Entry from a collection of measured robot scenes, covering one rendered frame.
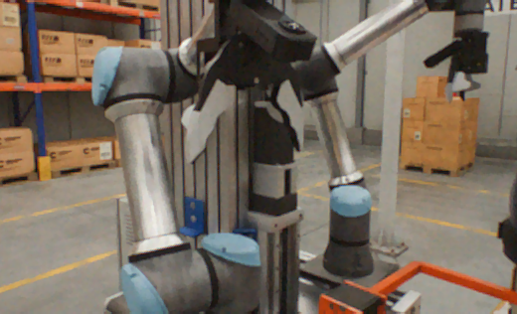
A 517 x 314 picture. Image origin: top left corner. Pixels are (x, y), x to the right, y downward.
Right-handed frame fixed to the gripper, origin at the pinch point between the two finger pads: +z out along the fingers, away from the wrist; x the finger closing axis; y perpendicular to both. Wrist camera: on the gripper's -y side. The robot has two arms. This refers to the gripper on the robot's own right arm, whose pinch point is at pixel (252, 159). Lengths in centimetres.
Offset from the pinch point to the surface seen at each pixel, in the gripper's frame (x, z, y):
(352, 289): -27.6, 28.1, 9.5
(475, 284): -53, 30, 1
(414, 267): -48, 30, 11
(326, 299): -21.6, 28.4, 9.7
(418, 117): -626, 49, 425
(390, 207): -285, 105, 206
